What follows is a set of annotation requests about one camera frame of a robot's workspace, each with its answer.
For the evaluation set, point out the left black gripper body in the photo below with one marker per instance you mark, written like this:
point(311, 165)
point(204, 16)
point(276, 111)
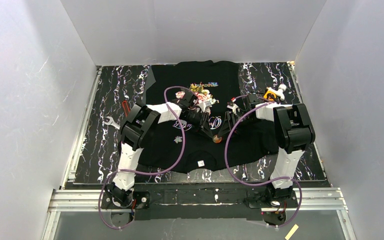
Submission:
point(200, 122)

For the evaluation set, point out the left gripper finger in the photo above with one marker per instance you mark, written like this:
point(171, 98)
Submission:
point(207, 132)
point(208, 122)

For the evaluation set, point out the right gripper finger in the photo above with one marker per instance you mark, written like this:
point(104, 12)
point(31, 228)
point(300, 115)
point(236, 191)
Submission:
point(224, 127)
point(230, 127)

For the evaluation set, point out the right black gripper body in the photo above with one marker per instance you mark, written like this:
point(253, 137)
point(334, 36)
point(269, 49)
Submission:
point(232, 116)

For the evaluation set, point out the black printed t-shirt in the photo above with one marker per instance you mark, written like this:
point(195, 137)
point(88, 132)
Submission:
point(217, 81)

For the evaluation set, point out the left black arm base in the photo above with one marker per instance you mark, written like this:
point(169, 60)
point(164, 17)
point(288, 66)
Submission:
point(116, 198)

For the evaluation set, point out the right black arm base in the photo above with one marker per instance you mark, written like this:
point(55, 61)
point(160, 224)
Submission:
point(269, 197)

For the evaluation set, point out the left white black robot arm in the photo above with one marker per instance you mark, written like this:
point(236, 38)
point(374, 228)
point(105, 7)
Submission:
point(137, 131)

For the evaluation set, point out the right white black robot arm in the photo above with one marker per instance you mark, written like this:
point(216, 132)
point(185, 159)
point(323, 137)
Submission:
point(293, 133)

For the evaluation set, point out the small floral brooch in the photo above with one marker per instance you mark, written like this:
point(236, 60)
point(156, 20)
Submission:
point(178, 139)

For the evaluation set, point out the white garment label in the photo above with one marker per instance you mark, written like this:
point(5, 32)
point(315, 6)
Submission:
point(200, 163)

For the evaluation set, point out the orange white toy tool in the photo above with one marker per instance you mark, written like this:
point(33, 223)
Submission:
point(275, 95)

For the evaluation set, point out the silver wrench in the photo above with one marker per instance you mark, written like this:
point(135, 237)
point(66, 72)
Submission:
point(108, 120)

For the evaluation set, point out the black marble pattern mat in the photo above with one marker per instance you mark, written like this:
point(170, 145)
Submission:
point(98, 156)

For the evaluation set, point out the beige tape strip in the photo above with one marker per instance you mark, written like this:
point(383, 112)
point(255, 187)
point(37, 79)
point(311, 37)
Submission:
point(291, 232)

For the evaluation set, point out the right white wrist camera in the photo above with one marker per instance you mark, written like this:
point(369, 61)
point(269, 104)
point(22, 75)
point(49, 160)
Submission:
point(232, 106)

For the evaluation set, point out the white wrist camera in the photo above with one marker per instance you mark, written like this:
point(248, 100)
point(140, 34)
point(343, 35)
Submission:
point(205, 106)
point(232, 106)

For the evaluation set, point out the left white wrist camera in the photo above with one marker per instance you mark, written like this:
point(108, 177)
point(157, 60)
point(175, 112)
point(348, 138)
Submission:
point(205, 106)

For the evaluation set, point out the red handled tool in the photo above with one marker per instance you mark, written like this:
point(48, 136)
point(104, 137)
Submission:
point(126, 108)

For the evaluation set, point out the aluminium rail frame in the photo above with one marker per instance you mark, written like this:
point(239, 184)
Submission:
point(193, 211)

